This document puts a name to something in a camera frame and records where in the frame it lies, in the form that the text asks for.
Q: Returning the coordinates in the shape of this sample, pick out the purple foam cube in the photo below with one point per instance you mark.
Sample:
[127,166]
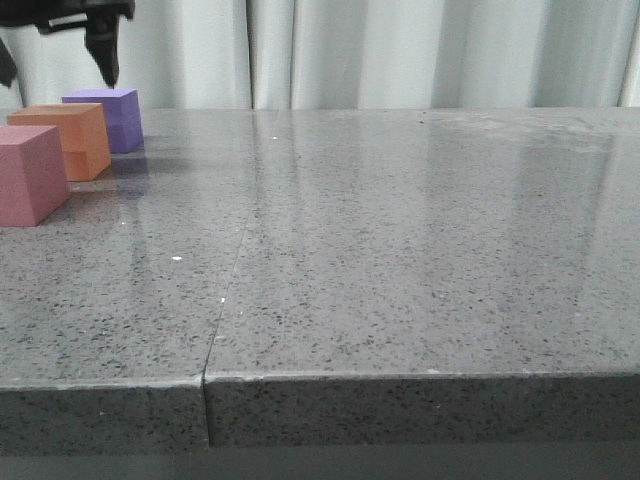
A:
[122,114]

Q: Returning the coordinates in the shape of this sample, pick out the orange foam cube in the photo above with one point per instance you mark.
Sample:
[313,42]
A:
[83,133]

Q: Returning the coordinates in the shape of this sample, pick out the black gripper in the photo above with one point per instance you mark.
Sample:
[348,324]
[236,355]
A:
[99,18]

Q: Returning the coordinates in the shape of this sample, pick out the red foam cube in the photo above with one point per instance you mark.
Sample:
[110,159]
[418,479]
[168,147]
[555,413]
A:
[33,177]

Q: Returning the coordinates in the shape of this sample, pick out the grey pleated curtain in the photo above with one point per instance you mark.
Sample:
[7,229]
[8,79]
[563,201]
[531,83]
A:
[381,54]

